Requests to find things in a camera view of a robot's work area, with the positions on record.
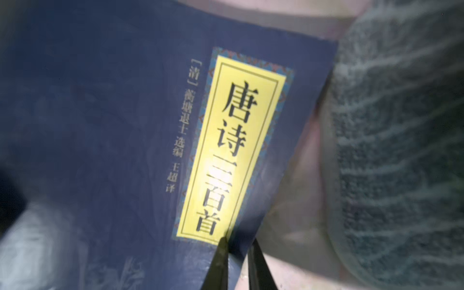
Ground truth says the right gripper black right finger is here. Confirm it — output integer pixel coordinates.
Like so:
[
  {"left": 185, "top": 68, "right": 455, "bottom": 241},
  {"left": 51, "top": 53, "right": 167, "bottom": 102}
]
[{"left": 247, "top": 239, "right": 278, "bottom": 290}]

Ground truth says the grey wiping cloth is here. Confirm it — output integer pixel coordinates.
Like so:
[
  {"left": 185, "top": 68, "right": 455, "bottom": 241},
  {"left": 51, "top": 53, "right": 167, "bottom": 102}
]
[{"left": 320, "top": 1, "right": 464, "bottom": 290}]

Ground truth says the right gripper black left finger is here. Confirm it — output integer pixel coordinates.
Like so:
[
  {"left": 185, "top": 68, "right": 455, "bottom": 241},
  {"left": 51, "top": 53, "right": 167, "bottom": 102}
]
[{"left": 201, "top": 237, "right": 229, "bottom": 290}]

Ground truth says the blue book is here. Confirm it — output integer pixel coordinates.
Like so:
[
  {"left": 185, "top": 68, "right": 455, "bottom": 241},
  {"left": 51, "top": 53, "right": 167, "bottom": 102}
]
[{"left": 1, "top": 1, "right": 338, "bottom": 290}]

